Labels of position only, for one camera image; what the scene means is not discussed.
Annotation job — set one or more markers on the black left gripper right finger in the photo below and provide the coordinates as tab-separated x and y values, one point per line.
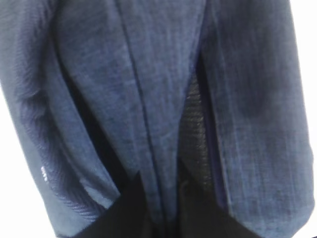
199	216

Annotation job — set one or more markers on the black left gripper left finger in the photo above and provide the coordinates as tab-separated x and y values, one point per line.
126	218

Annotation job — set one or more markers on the dark blue lunch bag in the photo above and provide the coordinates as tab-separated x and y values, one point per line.
102	90

